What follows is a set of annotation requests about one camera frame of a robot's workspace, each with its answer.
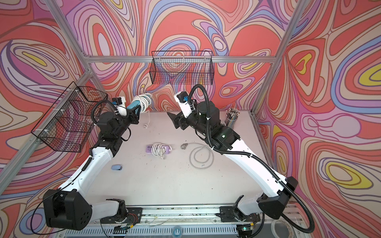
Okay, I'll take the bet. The aluminium frame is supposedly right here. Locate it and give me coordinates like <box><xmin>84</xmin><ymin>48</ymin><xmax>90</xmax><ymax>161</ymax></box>
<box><xmin>1</xmin><ymin>1</ymin><xmax>307</xmax><ymax>192</ymax></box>

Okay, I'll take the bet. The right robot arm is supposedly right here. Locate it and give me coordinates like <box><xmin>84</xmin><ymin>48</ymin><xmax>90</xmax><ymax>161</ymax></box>
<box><xmin>168</xmin><ymin>84</ymin><xmax>315</xmax><ymax>234</ymax></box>

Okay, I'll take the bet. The black wire basket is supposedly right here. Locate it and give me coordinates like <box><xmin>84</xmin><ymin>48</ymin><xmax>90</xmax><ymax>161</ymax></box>
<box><xmin>31</xmin><ymin>82</ymin><xmax>108</xmax><ymax>153</ymax></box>
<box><xmin>149</xmin><ymin>50</ymin><xmax>214</xmax><ymax>86</ymax></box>

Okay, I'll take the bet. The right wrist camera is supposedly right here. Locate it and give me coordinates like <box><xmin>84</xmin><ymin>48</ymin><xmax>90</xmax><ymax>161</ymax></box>
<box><xmin>174</xmin><ymin>91</ymin><xmax>192</xmax><ymax>118</ymax></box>

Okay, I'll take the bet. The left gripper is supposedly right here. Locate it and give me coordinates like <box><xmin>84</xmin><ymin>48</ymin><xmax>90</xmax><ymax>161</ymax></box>
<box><xmin>113</xmin><ymin>105</ymin><xmax>140</xmax><ymax>140</ymax></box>

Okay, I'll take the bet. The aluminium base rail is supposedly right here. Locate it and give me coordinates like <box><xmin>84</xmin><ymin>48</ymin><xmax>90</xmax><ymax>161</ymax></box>
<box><xmin>54</xmin><ymin>204</ymin><xmax>304</xmax><ymax>238</ymax></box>

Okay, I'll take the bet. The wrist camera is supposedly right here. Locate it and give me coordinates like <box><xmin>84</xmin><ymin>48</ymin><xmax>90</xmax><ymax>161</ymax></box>
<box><xmin>174</xmin><ymin>91</ymin><xmax>192</xmax><ymax>118</ymax></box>
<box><xmin>112</xmin><ymin>96</ymin><xmax>127</xmax><ymax>117</ymax></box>

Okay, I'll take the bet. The black wire basket left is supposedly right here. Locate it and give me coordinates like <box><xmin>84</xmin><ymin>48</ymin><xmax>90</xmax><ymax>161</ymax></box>
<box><xmin>31</xmin><ymin>82</ymin><xmax>108</xmax><ymax>153</ymax></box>

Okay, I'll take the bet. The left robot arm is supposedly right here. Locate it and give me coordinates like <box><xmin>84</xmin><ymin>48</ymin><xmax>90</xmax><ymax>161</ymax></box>
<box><xmin>40</xmin><ymin>97</ymin><xmax>143</xmax><ymax>232</ymax></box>

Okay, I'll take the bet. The metal cup of pens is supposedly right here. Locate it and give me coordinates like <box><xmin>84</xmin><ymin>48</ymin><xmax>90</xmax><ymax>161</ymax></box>
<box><xmin>225</xmin><ymin>108</ymin><xmax>240</xmax><ymax>129</ymax></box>

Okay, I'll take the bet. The purple power strip with cord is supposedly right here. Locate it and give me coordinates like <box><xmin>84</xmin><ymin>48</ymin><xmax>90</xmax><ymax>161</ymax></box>
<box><xmin>145</xmin><ymin>142</ymin><xmax>172</xmax><ymax>160</ymax></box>

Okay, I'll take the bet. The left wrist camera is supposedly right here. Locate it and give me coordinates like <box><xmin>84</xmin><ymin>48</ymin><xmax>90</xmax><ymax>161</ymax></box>
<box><xmin>112</xmin><ymin>96</ymin><xmax>127</xmax><ymax>117</ymax></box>

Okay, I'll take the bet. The blue power strip with cord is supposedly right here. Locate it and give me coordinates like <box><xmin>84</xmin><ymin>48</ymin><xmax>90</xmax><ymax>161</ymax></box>
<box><xmin>129</xmin><ymin>93</ymin><xmax>153</xmax><ymax>129</ymax></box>

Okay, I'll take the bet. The small blue object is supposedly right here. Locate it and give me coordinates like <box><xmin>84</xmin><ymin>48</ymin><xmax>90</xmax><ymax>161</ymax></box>
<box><xmin>111</xmin><ymin>165</ymin><xmax>123</xmax><ymax>171</ymax></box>

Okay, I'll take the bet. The black wire basket back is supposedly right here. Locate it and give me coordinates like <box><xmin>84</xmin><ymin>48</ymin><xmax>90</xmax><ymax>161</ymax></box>
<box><xmin>149</xmin><ymin>50</ymin><xmax>214</xmax><ymax>86</ymax></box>

